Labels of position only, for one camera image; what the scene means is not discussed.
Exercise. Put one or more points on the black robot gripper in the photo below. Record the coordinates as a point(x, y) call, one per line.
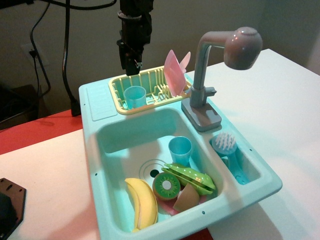
point(135, 33)

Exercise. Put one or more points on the light blue plastic cup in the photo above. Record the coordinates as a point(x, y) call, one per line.
point(135, 97)

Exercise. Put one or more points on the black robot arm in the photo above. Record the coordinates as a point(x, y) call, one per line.
point(135, 7)

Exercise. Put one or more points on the blue cup in sink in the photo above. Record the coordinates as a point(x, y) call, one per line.
point(180, 148)

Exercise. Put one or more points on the teal toy sink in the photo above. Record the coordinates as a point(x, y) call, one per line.
point(122, 146)

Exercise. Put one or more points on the pink plate in sink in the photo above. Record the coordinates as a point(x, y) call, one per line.
point(167, 205)

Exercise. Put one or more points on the pink plastic plate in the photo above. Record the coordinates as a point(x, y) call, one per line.
point(173, 74)

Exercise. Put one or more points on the black gooseneck clamp stand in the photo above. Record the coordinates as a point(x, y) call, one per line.
point(74, 103)

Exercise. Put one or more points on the grey toy faucet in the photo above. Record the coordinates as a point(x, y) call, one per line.
point(241, 49)

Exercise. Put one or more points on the blue dish brush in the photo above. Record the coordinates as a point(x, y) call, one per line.
point(225, 145)

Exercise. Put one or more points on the toy kiwi half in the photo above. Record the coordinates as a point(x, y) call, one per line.
point(166, 186)

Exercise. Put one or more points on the green toy pea pod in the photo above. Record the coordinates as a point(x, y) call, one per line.
point(201, 182)

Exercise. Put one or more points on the yellow toy banana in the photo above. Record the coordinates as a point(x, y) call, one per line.
point(144, 202)

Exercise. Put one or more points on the brown toy kiwi piece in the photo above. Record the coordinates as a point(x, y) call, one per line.
point(187, 199)

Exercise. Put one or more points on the black mounting plate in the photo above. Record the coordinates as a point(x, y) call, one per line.
point(12, 207)

